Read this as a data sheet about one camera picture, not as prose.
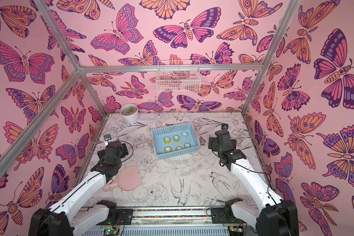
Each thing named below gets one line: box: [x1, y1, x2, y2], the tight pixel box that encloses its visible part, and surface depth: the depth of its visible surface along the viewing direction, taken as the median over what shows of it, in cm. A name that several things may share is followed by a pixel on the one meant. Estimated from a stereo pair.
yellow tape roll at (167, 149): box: [164, 146, 173, 154], surface depth 99 cm
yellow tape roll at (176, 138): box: [173, 134, 180, 143], surface depth 105 cm
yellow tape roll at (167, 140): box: [163, 136, 171, 145], surface depth 105 cm
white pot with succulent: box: [119, 103, 139, 124], surface depth 111 cm
